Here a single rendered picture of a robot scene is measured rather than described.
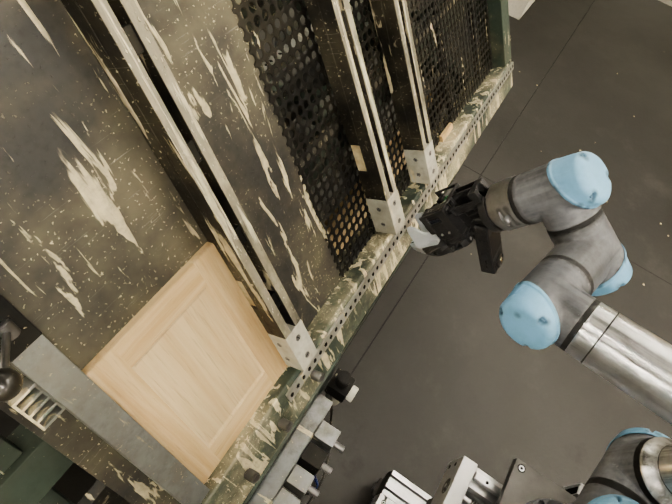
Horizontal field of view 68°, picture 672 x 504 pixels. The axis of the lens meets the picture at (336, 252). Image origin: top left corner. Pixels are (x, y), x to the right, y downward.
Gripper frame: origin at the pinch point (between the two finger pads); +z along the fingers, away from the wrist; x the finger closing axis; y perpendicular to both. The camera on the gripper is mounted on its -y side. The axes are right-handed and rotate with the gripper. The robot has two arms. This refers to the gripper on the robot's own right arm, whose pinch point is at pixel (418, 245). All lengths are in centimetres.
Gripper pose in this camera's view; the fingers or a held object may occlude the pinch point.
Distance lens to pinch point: 94.1
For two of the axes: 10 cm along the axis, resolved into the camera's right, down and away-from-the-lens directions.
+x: -5.0, 7.0, -5.1
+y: -6.7, -6.8, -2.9
